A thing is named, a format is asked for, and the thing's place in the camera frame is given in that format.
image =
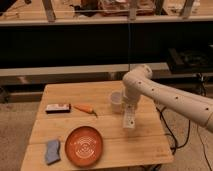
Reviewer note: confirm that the dark rectangular box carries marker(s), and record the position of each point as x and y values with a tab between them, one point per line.
58	108

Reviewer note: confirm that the translucent plastic cup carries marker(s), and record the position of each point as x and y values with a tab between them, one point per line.
116	102

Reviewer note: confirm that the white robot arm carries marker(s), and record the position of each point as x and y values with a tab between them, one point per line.
196	108

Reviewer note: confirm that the orange patterned plate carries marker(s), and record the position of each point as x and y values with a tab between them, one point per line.
84	146

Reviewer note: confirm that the blue sponge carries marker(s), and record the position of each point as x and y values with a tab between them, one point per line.
52	152

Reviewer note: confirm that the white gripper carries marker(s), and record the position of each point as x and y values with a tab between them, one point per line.
130	103

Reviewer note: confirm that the white plastic bottle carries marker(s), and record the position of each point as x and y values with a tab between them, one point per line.
129	119

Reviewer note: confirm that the wooden table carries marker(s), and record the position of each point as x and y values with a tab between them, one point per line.
146	144

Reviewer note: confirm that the orange toy carrot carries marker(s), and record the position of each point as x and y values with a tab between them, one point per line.
85	108

